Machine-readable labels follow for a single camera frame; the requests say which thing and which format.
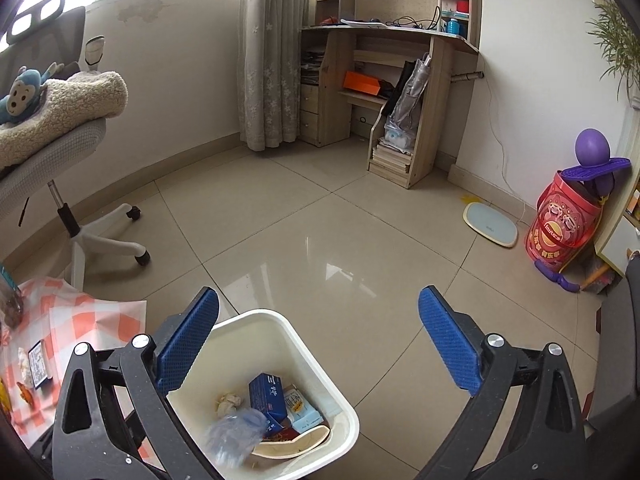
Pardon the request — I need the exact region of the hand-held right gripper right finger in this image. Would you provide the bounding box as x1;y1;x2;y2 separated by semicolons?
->
417;285;587;480

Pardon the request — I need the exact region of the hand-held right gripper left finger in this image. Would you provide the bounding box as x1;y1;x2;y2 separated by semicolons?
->
52;286;221;480

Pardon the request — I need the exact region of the small tissue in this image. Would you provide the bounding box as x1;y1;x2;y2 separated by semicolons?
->
215;392;244;418

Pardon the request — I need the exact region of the dark blue carton box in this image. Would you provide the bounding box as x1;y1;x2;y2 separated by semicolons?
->
248;372;288;436

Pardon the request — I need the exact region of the clear plastic bottle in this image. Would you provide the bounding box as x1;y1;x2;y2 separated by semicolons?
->
205;407;268;466

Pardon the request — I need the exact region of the white trash bin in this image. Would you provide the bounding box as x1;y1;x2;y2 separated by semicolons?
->
165;309;361;480

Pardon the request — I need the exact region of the light blue carton box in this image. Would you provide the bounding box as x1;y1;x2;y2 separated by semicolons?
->
284;385;322;433

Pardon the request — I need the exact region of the white paper cup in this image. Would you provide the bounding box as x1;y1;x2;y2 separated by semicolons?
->
250;425;331;460

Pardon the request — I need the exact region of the orange white checkered tablecloth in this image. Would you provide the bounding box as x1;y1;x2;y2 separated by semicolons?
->
0;277;148;448

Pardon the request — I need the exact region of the white bathroom scale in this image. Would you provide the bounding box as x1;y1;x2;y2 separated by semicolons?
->
462;201;521;248

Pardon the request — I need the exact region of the small black card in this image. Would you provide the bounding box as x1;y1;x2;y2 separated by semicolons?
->
28;340;47;389

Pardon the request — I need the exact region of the red printed bucket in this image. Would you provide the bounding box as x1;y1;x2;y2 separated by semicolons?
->
524;170;603;267

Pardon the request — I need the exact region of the dark grey furniture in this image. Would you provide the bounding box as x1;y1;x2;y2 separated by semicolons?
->
585;255;640;433

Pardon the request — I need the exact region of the stack of books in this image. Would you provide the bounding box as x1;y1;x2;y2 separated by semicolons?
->
372;137;416;174

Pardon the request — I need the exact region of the grey office chair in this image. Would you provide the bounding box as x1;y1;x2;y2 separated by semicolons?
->
0;0;152;293

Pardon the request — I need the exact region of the wooden desk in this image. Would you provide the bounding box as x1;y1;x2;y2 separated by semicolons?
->
299;0;483;190

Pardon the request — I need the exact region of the purple ball toy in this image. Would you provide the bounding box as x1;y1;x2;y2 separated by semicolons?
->
560;129;632;202

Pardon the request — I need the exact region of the silver folded umbrella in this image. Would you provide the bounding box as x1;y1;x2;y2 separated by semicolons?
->
385;52;432;133

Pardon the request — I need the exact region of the black bag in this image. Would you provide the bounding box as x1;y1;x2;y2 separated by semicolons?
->
382;60;416;117

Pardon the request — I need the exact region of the beige fleece blanket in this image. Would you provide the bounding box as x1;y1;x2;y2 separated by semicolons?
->
0;71;129;168

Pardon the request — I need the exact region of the orange box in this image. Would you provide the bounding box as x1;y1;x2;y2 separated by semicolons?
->
342;71;382;99

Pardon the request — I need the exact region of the floral beige curtain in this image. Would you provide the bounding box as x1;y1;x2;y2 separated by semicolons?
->
237;0;313;152

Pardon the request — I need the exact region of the blue monkey plush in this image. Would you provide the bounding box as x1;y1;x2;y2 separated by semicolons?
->
0;62;59;125

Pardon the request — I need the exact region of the green potted plant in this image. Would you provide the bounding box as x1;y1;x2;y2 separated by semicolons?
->
592;0;640;107

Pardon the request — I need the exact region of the purple toy handle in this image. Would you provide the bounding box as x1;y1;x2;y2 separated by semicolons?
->
541;265;582;294

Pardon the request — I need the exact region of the white cable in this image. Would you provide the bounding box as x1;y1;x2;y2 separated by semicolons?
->
479;70;532;227

